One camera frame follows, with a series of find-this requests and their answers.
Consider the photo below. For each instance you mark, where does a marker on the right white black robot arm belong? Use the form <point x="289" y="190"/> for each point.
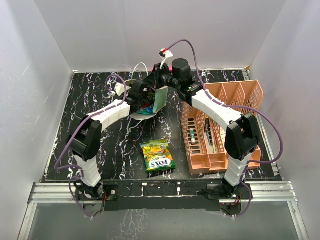
<point x="242" y="130"/>

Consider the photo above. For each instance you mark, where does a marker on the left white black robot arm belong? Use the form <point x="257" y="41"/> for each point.
<point x="85" y="141"/>

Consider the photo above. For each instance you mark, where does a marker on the green Fox's candy bag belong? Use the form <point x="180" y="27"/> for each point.
<point x="157" y="156"/>

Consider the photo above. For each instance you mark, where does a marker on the black mounting base plate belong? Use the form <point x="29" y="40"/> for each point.
<point x="118" y="195"/>

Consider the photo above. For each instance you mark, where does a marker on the green white glue stick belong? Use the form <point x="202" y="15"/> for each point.
<point x="192" y="136"/>

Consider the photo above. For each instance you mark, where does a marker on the teal snack packet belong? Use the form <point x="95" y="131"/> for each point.
<point x="144" y="112"/>

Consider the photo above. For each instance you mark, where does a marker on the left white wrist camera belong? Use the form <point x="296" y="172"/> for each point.
<point x="119" y="90"/>

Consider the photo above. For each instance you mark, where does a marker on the orange plastic desk organizer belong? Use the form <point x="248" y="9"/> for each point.
<point x="208" y="155"/>

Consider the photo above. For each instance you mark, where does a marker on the green white paper bag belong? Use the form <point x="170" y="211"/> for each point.
<point x="158" y="99"/>

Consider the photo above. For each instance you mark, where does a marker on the blue snack packet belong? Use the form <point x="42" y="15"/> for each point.
<point x="149" y="109"/>

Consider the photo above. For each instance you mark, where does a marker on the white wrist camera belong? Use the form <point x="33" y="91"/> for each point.
<point x="165" y="54"/>
<point x="119" y="90"/>

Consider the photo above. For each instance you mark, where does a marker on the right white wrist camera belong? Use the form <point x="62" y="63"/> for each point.
<point x="165" y="54"/>

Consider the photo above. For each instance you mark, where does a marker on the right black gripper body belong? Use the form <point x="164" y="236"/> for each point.
<point x="164" y="78"/>

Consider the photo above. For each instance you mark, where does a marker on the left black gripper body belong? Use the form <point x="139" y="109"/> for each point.
<point x="143" y="100"/>

